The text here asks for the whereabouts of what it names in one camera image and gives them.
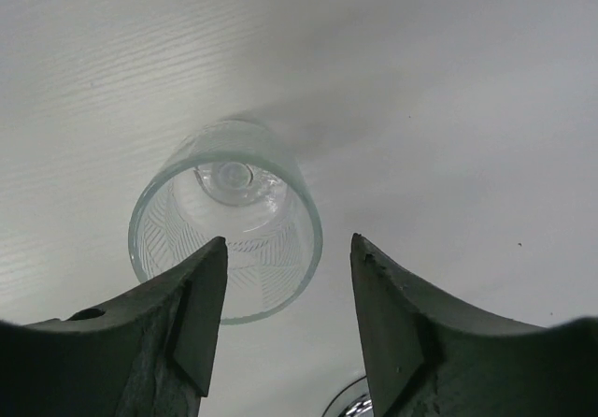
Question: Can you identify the clear wine glass three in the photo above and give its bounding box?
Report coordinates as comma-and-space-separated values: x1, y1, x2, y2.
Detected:
128, 116, 323, 325

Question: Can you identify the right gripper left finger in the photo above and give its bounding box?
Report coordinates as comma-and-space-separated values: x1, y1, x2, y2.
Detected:
1, 237, 227, 416

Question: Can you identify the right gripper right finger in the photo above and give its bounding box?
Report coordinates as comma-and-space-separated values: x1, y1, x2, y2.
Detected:
350, 234, 597, 416

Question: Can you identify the chrome wine glass rack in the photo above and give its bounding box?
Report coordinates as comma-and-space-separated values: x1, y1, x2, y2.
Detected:
321, 376, 374, 417

